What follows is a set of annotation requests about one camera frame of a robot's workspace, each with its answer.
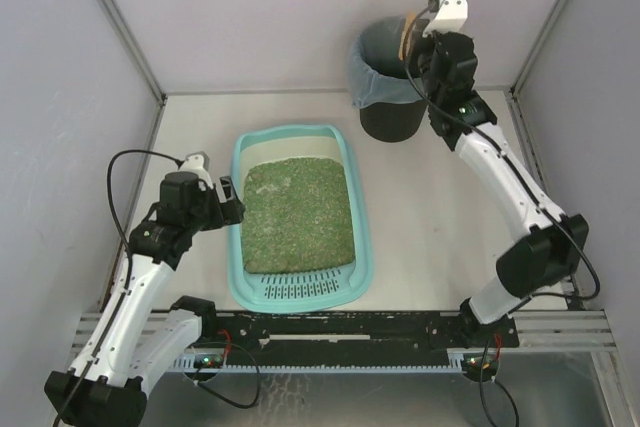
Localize yellow slotted litter scoop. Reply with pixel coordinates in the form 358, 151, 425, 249
398, 12, 430, 61

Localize teal plastic litter box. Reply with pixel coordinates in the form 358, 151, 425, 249
227, 124, 374, 314

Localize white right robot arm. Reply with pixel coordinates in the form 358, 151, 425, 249
400, 26, 590, 344

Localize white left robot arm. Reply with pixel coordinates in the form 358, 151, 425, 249
44, 171, 244, 426

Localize green cat litter pellets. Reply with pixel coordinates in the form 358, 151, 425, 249
241, 157, 355, 274

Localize blue trash bag liner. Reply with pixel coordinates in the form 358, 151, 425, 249
346, 16, 422, 109

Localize black trash bin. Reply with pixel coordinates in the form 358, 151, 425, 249
359, 100, 427, 143

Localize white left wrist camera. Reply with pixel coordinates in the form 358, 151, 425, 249
178, 151, 214, 191

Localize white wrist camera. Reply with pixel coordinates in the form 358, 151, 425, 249
178, 151, 214, 191
428, 0, 469, 34

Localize black right camera cable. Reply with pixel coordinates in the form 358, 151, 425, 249
404, 0, 601, 301

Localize black camera cable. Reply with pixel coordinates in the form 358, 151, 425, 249
404, 0, 601, 301
49, 149, 189, 427

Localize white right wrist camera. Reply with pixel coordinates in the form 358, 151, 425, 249
428, 0, 469, 34

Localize black left camera cable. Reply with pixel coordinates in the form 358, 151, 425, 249
49, 149, 189, 427

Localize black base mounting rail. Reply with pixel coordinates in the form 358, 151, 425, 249
217, 311, 519, 353

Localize white slotted cable duct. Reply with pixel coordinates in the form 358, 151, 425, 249
169, 346, 521, 374

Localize aluminium frame extrusion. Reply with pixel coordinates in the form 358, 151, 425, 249
513, 311, 616, 352

